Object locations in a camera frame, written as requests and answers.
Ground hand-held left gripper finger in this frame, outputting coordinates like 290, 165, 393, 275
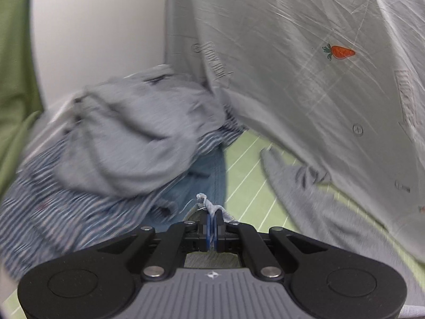
96, 213, 213, 281
213, 217, 334, 281

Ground light grey t-shirt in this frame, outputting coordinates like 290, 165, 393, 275
182, 148, 425, 319

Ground blue denim shorts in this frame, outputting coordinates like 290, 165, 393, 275
146, 146, 228, 233

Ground blue plaid shirt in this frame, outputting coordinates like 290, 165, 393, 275
0, 104, 248, 280

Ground grey carrot print sheet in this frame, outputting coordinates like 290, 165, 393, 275
164, 0, 425, 240

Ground green cloth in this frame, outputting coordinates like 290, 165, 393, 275
0, 0, 45, 203

